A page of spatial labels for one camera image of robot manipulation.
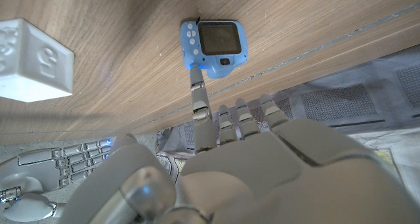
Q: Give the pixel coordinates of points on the white number cube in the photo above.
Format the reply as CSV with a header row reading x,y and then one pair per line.
x,y
33,63

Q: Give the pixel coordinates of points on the grey tape outline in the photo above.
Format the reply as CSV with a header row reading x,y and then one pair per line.
x,y
295,58

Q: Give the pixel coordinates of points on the blue toy camera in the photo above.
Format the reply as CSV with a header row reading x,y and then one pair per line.
x,y
218,38

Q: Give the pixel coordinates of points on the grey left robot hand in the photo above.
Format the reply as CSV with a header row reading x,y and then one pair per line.
x,y
279,178

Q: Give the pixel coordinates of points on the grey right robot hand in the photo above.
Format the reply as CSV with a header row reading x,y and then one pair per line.
x,y
36,171

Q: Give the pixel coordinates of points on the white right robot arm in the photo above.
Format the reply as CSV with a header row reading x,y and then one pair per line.
x,y
29,210

